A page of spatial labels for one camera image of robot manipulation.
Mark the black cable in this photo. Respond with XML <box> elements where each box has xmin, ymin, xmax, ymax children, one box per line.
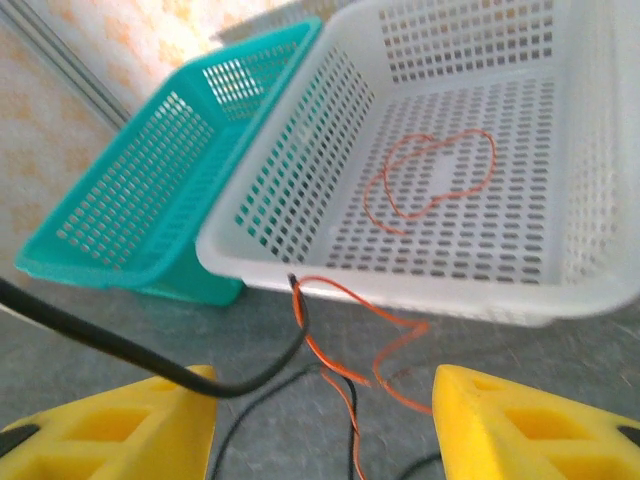
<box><xmin>212</xmin><ymin>363</ymin><xmax>444</xmax><ymax>480</ymax></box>
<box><xmin>0</xmin><ymin>272</ymin><xmax>312</xmax><ymax>400</ymax></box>

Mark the teal perforated plastic basket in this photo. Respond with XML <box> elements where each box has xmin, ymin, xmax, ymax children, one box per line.
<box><xmin>14</xmin><ymin>17</ymin><xmax>324</xmax><ymax>307</ymax></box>

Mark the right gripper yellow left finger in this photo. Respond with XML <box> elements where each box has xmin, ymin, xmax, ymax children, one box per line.
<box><xmin>0</xmin><ymin>363</ymin><xmax>219</xmax><ymax>480</ymax></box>

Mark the aluminium frame post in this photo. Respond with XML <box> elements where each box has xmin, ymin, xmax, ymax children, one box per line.
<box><xmin>0</xmin><ymin>4</ymin><xmax>132</xmax><ymax>130</ymax></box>

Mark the orange cable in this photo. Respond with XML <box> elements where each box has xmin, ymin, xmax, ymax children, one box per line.
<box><xmin>363</xmin><ymin>132</ymin><xmax>451</xmax><ymax>236</ymax></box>
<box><xmin>292</xmin><ymin>275</ymin><xmax>435</xmax><ymax>480</ymax></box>
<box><xmin>382</xmin><ymin>128</ymin><xmax>497</xmax><ymax>220</ymax></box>

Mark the white perforated plastic basket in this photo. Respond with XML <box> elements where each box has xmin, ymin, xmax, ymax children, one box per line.
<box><xmin>195</xmin><ymin>0</ymin><xmax>640</xmax><ymax>329</ymax></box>

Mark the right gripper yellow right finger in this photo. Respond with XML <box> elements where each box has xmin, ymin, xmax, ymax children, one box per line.
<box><xmin>431</xmin><ymin>363</ymin><xmax>640</xmax><ymax>480</ymax></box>

